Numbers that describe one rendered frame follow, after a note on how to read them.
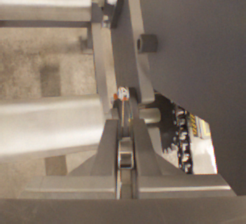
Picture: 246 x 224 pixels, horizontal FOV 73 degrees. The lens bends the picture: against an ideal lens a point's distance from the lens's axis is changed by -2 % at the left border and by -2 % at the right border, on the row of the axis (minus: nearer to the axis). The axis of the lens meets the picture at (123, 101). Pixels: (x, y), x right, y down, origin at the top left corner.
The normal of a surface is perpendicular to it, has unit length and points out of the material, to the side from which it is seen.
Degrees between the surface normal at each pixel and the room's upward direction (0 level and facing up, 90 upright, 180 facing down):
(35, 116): 20
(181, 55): 90
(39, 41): 0
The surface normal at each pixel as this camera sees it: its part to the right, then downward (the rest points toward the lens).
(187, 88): -0.97, 0.08
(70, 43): 0.22, -0.15
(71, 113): 0.18, -0.48
